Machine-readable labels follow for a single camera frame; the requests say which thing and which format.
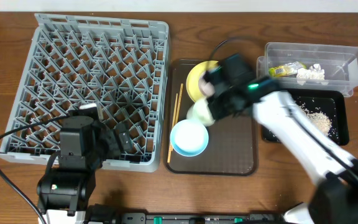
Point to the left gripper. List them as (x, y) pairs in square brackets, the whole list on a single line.
[(112, 142)]

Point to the light blue bowl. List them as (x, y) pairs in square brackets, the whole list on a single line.
[(189, 138)]

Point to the white tissue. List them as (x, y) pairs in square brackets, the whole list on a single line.
[(315, 72)]

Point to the left wooden chopstick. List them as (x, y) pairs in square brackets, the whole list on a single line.
[(173, 123)]

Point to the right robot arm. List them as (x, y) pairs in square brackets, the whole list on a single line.
[(333, 170)]

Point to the wooden chopstick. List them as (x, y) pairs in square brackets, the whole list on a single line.
[(179, 103), (173, 123)]

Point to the dark brown serving tray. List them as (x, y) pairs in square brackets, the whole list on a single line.
[(233, 145)]

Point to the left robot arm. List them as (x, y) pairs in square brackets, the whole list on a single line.
[(69, 180)]

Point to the white bowl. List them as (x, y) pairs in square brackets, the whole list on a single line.
[(200, 112)]

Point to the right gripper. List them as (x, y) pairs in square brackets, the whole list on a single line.
[(213, 91)]

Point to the rice food waste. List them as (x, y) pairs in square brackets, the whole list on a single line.
[(319, 119)]

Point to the yellow round plate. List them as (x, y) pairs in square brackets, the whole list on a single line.
[(192, 80)]

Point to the right wooden chopstick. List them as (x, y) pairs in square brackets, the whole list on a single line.
[(179, 103)]

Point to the grey plastic dishwasher rack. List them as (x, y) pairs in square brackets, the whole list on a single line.
[(120, 64)]

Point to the green snack wrapper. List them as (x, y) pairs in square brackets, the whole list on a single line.
[(286, 69)]

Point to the black waste tray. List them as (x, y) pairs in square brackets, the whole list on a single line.
[(330, 103)]

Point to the clear plastic bin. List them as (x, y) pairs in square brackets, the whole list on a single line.
[(340, 65)]

